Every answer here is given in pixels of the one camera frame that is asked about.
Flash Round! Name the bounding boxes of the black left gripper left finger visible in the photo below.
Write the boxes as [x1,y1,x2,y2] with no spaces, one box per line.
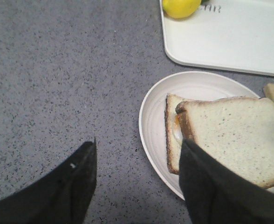
[0,141,97,224]

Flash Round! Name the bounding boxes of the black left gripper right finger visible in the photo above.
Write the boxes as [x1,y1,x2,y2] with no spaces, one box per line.
[179,139,274,224]

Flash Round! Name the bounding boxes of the white bread slice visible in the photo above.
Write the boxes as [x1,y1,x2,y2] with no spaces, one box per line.
[176,97,274,189]

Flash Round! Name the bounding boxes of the fried egg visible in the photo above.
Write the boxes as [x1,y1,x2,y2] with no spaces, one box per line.
[172,114,182,144]

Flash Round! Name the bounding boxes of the white round plate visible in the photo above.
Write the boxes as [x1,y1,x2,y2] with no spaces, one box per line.
[139,71,274,197]

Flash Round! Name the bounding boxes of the white bear-print tray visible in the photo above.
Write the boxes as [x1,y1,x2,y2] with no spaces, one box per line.
[161,0,274,76]

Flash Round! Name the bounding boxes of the wooden cutting board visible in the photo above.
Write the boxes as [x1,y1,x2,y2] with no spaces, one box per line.
[263,83,274,102]

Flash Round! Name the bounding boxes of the yellow lemon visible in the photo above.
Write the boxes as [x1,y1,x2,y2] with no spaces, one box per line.
[162,0,201,19]

